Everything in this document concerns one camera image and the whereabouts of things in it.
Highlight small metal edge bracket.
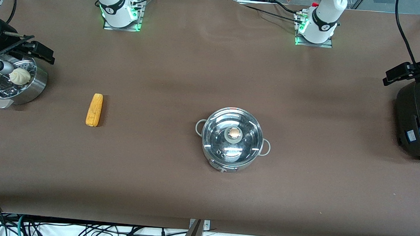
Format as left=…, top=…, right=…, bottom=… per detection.
left=189, top=218, right=211, bottom=231

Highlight yellow corn cob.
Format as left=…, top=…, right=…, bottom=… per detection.
left=85, top=93, right=104, bottom=128

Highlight steel steamer pot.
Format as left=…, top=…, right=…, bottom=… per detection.
left=0, top=52, right=49, bottom=112

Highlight short black base cable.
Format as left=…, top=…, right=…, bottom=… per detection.
left=271, top=1, right=306, bottom=15

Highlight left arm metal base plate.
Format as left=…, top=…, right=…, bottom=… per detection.
left=295, top=12, right=335, bottom=48

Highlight long black base cable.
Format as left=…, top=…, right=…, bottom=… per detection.
left=238, top=3, right=303, bottom=25

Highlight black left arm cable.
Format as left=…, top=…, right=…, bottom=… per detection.
left=392, top=0, right=420, bottom=66

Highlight glass pot lid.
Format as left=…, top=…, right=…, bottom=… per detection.
left=200, top=106, right=266, bottom=169

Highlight green floor cable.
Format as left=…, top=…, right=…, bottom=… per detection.
left=15, top=214, right=27, bottom=236

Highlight stainless steel pot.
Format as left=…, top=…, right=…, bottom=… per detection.
left=193, top=105, right=273, bottom=176

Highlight black rice cooker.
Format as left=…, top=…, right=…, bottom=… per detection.
left=392, top=76, right=420, bottom=161

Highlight brown table cover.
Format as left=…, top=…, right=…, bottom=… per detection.
left=0, top=0, right=420, bottom=236

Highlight white steamed bun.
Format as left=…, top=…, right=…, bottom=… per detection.
left=9, top=67, right=32, bottom=86

